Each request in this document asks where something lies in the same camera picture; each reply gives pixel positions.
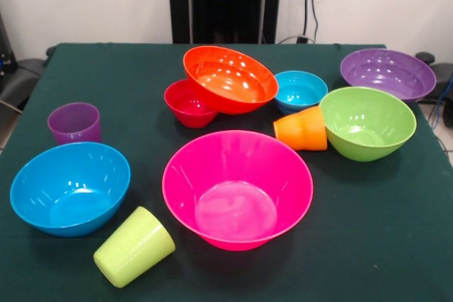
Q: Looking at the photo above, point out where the large orange-red bowl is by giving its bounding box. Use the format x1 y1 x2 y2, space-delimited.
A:
182 45 280 115

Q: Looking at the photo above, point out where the orange cup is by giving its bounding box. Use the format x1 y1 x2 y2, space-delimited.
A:
273 105 328 152

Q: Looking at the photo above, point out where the large pink bowl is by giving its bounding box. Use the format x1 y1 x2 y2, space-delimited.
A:
161 129 315 252

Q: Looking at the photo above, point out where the green cup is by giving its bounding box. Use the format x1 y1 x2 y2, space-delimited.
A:
93 206 177 289

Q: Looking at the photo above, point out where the small blue bowl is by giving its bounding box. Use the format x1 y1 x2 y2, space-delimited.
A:
274 70 329 116

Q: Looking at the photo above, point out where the small red-pink bowl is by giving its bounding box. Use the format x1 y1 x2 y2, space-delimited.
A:
164 79 219 129

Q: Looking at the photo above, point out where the large purple bowl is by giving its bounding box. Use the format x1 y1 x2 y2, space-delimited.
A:
339 47 437 105

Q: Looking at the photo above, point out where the large green bowl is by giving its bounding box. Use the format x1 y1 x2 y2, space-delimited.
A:
319 86 418 163

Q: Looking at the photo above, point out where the purple cup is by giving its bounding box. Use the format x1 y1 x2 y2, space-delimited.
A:
47 102 103 146

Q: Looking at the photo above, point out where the dark green tablecloth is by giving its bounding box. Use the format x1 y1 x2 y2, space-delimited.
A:
0 42 453 302

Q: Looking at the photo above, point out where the large blue bowl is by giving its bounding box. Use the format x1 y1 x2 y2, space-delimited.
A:
9 141 132 238

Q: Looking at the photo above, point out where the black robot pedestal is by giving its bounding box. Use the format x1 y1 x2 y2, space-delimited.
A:
163 0 286 45

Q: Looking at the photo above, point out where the blue cable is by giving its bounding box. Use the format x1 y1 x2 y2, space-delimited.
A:
428 75 453 129

